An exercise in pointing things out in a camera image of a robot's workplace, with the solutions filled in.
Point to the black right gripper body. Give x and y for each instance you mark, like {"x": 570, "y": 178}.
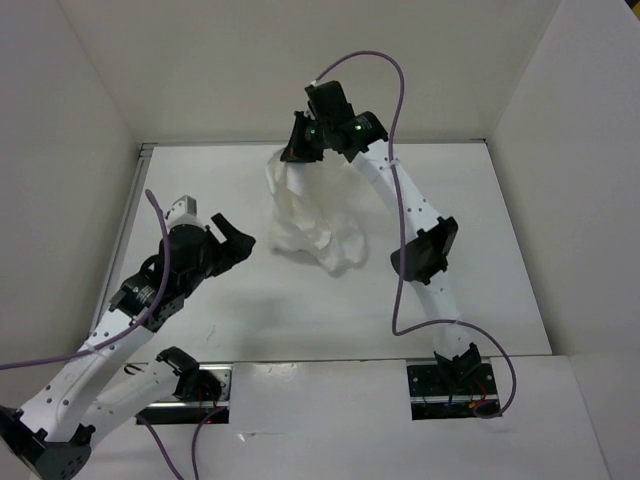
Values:
{"x": 324, "y": 127}

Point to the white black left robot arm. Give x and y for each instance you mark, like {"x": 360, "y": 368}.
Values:
{"x": 55, "y": 432}

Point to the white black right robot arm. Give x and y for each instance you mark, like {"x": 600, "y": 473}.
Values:
{"x": 426, "y": 236}

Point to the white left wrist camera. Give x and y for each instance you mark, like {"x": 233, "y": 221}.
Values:
{"x": 183, "y": 212}

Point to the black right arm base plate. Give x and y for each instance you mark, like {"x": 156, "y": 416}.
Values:
{"x": 430, "y": 398}

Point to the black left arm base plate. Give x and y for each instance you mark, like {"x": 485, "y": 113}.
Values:
{"x": 208, "y": 399}

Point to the white fabric skirt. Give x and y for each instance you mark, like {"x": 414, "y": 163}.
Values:
{"x": 311, "y": 220}

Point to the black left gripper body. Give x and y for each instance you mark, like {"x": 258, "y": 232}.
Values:
{"x": 197, "y": 275}

